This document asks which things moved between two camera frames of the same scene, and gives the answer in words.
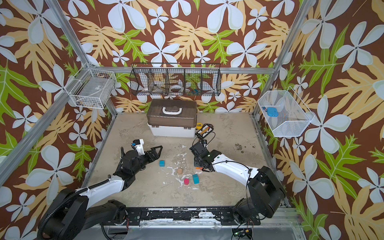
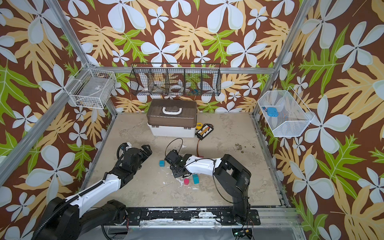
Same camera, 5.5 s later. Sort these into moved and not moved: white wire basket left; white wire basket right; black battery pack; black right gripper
Moved: black right gripper
Not moved: black battery pack; white wire basket right; white wire basket left
